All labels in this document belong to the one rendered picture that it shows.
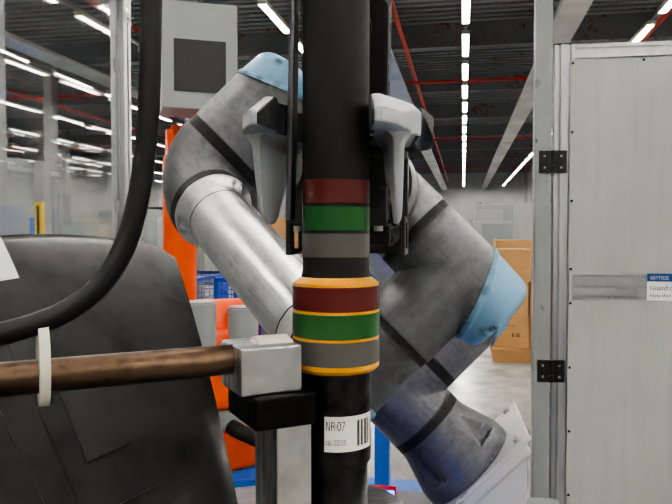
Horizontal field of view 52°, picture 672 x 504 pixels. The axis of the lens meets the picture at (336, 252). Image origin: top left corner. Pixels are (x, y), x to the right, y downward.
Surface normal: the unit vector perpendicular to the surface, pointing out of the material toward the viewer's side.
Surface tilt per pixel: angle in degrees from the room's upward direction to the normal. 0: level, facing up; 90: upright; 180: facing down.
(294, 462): 90
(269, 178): 94
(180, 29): 90
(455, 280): 87
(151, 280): 41
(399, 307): 70
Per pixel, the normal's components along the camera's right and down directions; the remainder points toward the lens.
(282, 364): 0.45, 0.03
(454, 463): -0.33, -0.21
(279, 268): -0.14, -0.76
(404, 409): -0.11, -0.01
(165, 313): 0.46, -0.73
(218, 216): -0.39, -0.60
